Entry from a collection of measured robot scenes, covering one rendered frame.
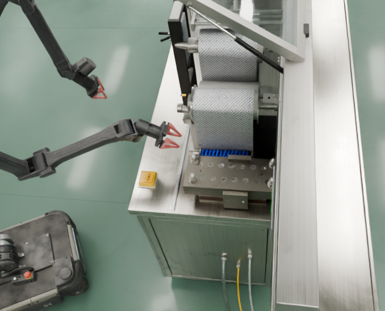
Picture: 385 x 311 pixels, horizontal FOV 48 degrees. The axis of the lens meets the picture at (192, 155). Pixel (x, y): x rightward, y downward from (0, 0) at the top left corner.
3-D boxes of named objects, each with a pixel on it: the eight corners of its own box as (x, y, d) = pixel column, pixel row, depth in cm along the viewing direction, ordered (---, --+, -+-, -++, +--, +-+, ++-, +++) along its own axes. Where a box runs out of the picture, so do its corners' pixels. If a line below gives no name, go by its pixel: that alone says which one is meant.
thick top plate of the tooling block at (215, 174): (190, 162, 189) (188, 154, 185) (282, 168, 182) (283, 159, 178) (184, 194, 180) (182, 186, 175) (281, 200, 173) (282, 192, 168)
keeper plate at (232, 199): (224, 203, 182) (223, 190, 173) (248, 205, 180) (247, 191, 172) (223, 208, 181) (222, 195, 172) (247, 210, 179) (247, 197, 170)
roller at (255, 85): (203, 94, 193) (200, 74, 184) (260, 95, 189) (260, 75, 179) (199, 114, 186) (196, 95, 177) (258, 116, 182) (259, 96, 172)
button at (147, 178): (142, 173, 198) (141, 170, 196) (157, 174, 196) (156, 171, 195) (139, 186, 194) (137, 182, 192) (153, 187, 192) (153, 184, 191)
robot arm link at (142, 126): (134, 126, 175) (137, 115, 178) (129, 133, 181) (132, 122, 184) (149, 131, 177) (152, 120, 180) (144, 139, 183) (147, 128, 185)
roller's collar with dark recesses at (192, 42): (190, 45, 185) (189, 34, 180) (204, 46, 184) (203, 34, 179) (188, 56, 181) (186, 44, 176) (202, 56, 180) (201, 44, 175)
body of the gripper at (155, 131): (158, 148, 182) (142, 142, 180) (162, 129, 188) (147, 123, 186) (163, 140, 177) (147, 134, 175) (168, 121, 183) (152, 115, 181)
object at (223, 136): (198, 149, 187) (194, 121, 172) (253, 151, 183) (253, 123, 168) (198, 149, 187) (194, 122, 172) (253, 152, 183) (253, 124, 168)
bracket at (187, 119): (189, 143, 205) (181, 99, 180) (203, 144, 204) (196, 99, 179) (188, 152, 202) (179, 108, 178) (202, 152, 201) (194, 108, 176)
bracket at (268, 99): (263, 95, 167) (263, 92, 165) (278, 96, 166) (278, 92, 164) (262, 105, 164) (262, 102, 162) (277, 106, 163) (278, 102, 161)
